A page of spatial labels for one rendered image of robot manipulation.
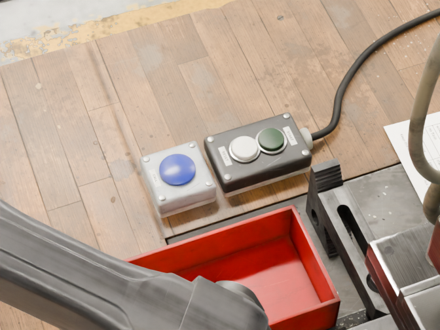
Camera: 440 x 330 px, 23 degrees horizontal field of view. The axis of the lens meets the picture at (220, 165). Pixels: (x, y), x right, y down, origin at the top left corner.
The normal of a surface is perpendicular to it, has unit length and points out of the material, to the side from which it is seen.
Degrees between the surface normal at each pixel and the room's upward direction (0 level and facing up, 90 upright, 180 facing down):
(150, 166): 0
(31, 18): 0
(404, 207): 0
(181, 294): 23
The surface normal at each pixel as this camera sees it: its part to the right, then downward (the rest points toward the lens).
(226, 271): 0.00, -0.55
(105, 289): 0.38, -0.41
